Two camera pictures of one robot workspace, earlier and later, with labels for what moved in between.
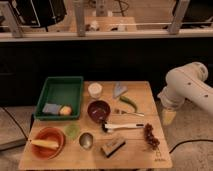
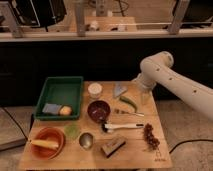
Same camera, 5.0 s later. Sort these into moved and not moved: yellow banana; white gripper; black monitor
Moved: white gripper
Not moved: yellow banana; black monitor
